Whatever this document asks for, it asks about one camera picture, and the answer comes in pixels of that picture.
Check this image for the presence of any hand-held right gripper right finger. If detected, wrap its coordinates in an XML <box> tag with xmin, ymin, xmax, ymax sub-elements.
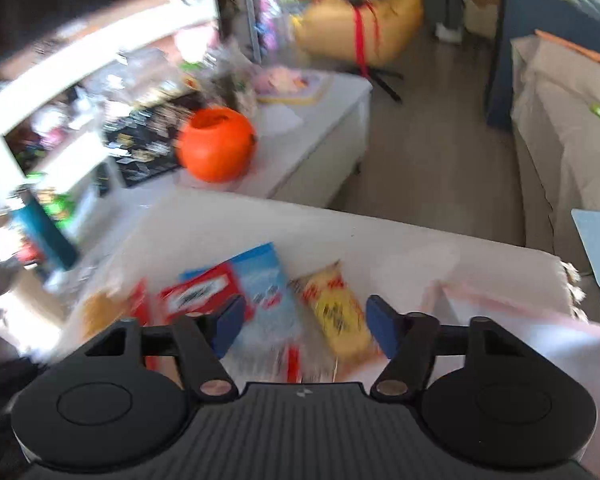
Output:
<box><xmin>366</xmin><ymin>295</ymin><xmax>519</xmax><ymax>404</ymax></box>

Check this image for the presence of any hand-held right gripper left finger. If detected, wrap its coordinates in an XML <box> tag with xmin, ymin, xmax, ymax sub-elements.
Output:
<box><xmin>85</xmin><ymin>294</ymin><xmax>247</xmax><ymax>405</ymax></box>

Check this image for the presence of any red snack packet white label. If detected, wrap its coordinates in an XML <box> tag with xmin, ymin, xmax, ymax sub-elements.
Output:
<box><xmin>157</xmin><ymin>262</ymin><xmax>256</xmax><ymax>328</ymax></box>

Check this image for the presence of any yellow snack packet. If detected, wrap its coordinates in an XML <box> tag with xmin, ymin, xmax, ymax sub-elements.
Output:
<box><xmin>292</xmin><ymin>260</ymin><xmax>376</xmax><ymax>361</ymax></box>

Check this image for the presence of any clear snack packet blue label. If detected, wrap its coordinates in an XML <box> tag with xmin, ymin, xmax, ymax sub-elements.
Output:
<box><xmin>180</xmin><ymin>242</ymin><xmax>331</xmax><ymax>386</ymax></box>

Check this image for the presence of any pink cardboard box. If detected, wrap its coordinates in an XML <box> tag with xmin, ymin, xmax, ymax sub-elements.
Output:
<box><xmin>437</xmin><ymin>282</ymin><xmax>600</xmax><ymax>480</ymax></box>

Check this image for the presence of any white tablecloth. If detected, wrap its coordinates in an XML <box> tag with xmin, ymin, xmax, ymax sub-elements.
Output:
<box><xmin>0</xmin><ymin>190</ymin><xmax>588</xmax><ymax>411</ymax></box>

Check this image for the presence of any flaky bread packet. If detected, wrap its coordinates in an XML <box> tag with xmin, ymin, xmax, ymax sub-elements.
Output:
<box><xmin>77</xmin><ymin>287</ymin><xmax>141</xmax><ymax>343</ymax></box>

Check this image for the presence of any orange pumpkin bucket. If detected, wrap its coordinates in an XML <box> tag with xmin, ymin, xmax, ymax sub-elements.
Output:
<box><xmin>175</xmin><ymin>106</ymin><xmax>258</xmax><ymax>183</ymax></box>

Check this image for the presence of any teal water bottle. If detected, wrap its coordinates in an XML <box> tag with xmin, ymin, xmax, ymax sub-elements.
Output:
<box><xmin>7</xmin><ymin>192</ymin><xmax>78</xmax><ymax>273</ymax></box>

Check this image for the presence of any white low table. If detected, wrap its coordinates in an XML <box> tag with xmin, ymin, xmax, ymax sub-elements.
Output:
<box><xmin>180</xmin><ymin>67</ymin><xmax>373</xmax><ymax>201</ymax></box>

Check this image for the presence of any yellow edged tray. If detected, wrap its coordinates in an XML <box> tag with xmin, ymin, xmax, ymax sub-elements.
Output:
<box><xmin>255</xmin><ymin>67</ymin><xmax>331</xmax><ymax>106</ymax></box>

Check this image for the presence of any beige sofa cover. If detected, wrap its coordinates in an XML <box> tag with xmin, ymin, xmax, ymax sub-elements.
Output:
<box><xmin>510</xmin><ymin>35</ymin><xmax>600</xmax><ymax>281</ymax></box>

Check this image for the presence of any dark blue partition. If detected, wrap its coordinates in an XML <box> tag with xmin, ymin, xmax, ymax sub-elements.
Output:
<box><xmin>485</xmin><ymin>0</ymin><xmax>600</xmax><ymax>131</ymax></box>

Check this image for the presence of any red ribbon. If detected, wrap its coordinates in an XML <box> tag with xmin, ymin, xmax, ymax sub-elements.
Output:
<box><xmin>352</xmin><ymin>2</ymin><xmax>383</xmax><ymax>78</ymax></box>

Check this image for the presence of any white tv cabinet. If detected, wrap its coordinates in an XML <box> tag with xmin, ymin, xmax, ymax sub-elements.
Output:
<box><xmin>0</xmin><ymin>10</ymin><xmax>221</xmax><ymax>271</ymax></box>

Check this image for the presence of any yellow sofa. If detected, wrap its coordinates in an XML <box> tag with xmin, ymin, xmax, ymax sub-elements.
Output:
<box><xmin>292</xmin><ymin>0</ymin><xmax>426</xmax><ymax>68</ymax></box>

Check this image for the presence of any purple drinking bottle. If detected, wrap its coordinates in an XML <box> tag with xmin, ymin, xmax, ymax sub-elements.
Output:
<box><xmin>255</xmin><ymin>0</ymin><xmax>286</xmax><ymax>56</ymax></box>

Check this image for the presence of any dark hanging coat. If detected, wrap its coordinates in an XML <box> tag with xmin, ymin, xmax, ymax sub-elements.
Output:
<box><xmin>425</xmin><ymin>0</ymin><xmax>466</xmax><ymax>41</ymax></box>

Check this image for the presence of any orange stick object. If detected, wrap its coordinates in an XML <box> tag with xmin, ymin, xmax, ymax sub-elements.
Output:
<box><xmin>534</xmin><ymin>29</ymin><xmax>600</xmax><ymax>66</ymax></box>

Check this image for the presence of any black television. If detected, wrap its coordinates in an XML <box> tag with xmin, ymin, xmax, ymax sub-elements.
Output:
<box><xmin>0</xmin><ymin>0</ymin><xmax>201</xmax><ymax>61</ymax></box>

